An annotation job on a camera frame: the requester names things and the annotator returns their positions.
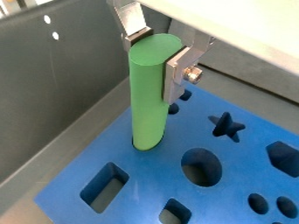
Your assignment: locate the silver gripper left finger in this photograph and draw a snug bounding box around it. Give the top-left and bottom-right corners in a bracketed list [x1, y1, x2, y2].
[107, 0, 153, 52]

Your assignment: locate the blue shape sorter block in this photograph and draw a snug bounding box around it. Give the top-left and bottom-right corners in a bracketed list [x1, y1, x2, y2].
[35, 86, 299, 224]

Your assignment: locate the green oval peg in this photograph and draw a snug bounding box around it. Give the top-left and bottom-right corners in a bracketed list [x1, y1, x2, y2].
[128, 33, 183, 151]

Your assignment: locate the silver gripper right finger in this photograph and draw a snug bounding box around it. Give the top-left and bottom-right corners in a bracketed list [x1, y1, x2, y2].
[163, 31, 215, 104]

